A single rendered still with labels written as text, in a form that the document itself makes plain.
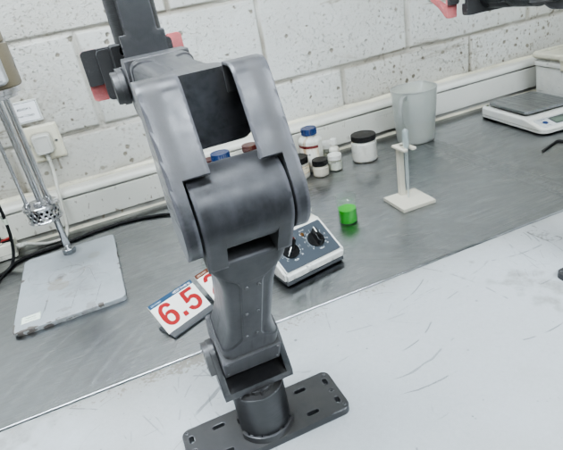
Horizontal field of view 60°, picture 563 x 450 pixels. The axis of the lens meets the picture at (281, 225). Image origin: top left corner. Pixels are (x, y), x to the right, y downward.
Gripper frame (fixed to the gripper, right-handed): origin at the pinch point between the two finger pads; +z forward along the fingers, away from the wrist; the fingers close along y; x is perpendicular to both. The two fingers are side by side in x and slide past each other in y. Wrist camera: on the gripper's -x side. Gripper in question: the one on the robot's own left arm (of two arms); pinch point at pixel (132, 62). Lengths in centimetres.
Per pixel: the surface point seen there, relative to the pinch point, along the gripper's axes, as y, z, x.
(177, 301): 4.8, -8.6, 37.5
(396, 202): -46, 3, 39
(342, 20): -62, 48, 5
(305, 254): -18.6, -10.0, 36.5
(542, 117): -101, 16, 37
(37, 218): 23.9, 15.2, 24.4
